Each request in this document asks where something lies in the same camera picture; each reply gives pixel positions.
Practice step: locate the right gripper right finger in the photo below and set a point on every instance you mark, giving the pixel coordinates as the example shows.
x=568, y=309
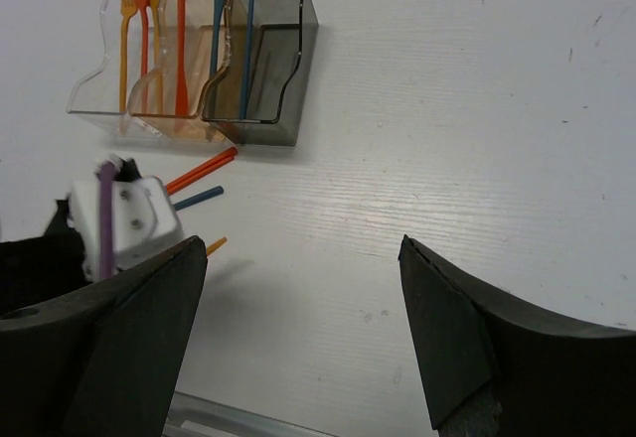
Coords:
x=493, y=364

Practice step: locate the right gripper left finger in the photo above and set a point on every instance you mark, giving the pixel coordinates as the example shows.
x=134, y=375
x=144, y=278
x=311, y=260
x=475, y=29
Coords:
x=107, y=370

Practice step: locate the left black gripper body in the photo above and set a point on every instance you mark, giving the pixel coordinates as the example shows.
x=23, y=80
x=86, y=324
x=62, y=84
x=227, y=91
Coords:
x=44, y=268

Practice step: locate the yellow-orange knife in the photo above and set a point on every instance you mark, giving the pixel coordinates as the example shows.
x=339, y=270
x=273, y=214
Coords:
x=215, y=246

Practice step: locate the red-orange knife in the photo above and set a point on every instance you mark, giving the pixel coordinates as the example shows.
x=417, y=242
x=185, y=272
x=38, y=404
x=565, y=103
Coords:
x=181, y=100

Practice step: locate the yellow-orange fork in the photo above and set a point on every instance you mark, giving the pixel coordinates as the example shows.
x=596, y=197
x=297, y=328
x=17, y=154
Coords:
x=127, y=11
x=154, y=6

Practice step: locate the red-orange fork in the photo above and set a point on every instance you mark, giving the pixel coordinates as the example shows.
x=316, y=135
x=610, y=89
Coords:
x=142, y=6

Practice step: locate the blue chopstick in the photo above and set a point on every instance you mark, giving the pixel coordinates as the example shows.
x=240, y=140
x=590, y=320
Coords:
x=246, y=61
x=199, y=198

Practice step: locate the blue knife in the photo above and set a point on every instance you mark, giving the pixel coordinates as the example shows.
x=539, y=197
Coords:
x=219, y=6

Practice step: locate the clear plastic container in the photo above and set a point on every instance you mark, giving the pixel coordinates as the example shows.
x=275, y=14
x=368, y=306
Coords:
x=96, y=96

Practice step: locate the smoky grey plastic container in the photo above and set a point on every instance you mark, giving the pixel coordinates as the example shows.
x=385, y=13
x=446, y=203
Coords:
x=284, y=36

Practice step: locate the amber plastic container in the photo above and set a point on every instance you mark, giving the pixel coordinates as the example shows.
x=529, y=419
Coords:
x=198, y=35

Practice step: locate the aluminium table rail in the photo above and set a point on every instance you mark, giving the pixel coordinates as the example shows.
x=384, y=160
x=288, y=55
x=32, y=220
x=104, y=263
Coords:
x=194, y=416

